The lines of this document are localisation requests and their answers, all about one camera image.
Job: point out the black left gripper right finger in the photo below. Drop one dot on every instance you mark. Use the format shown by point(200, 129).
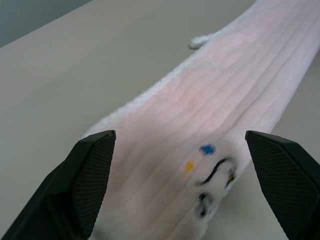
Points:
point(285, 180)

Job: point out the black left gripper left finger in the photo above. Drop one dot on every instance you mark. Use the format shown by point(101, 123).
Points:
point(75, 185)

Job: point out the pink ribbed sock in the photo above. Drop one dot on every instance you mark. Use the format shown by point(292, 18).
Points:
point(205, 105)

